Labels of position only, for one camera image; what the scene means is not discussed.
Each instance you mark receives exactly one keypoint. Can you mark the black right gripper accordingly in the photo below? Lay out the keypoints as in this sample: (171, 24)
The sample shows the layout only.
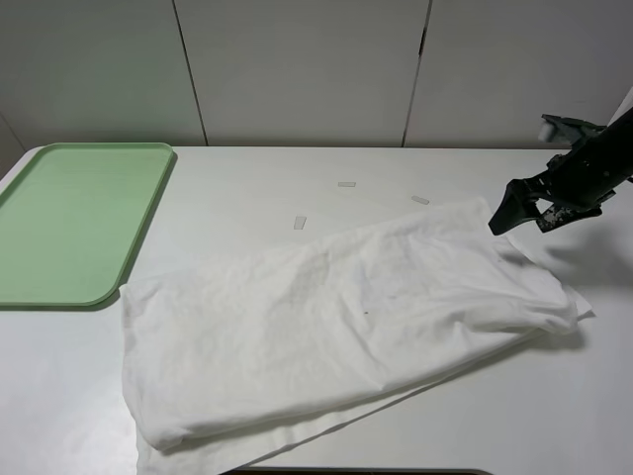
(571, 189)

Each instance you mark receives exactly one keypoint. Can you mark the white short sleeve shirt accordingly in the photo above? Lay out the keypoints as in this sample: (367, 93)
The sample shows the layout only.
(242, 357)

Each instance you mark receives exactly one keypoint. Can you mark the green plastic tray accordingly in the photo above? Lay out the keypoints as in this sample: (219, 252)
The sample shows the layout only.
(72, 218)

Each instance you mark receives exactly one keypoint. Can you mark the clear tape marker right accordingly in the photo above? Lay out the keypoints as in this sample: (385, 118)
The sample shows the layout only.
(420, 200)

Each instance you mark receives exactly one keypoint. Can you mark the clear tape marker left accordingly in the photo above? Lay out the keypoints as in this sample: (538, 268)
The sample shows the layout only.
(299, 223)

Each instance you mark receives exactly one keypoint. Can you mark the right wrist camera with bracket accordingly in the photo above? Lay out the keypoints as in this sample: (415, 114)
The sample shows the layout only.
(565, 130)

